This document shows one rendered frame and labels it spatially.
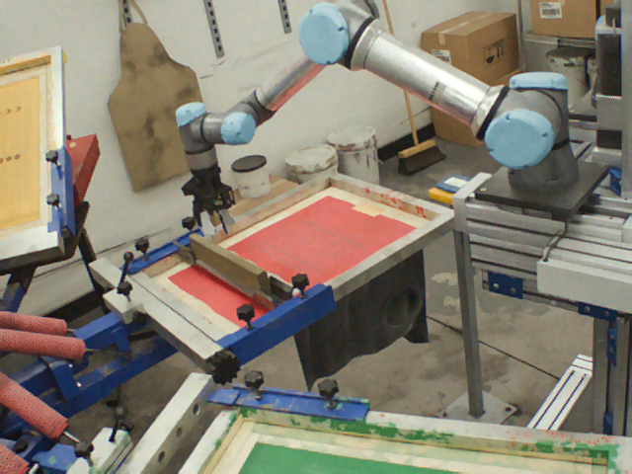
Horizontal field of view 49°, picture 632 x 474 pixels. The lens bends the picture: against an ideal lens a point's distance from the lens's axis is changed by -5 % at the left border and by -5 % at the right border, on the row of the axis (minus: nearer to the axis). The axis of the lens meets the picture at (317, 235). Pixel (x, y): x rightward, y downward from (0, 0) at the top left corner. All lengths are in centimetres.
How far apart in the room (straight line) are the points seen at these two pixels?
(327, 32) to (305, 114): 314
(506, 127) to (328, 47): 37
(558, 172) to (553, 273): 21
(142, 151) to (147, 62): 47
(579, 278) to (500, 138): 31
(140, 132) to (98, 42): 51
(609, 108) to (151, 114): 273
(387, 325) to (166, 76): 225
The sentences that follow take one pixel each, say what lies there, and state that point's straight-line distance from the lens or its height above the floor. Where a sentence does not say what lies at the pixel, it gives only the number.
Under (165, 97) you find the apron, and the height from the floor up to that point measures 98.
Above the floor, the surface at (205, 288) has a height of 95.
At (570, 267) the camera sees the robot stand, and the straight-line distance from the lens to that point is 144.
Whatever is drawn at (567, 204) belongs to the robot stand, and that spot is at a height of 126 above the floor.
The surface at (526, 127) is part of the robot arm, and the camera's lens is 133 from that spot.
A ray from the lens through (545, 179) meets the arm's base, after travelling 151.
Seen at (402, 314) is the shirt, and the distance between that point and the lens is 212.
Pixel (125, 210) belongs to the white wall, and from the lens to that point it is 402.
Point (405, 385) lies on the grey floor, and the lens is 299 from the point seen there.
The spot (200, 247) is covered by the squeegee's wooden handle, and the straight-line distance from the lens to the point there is 202.
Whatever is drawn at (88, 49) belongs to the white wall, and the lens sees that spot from 380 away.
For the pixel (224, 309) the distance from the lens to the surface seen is 188.
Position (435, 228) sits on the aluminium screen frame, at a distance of 199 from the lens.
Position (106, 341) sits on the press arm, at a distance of 182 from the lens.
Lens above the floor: 193
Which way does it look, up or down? 27 degrees down
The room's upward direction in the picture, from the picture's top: 12 degrees counter-clockwise
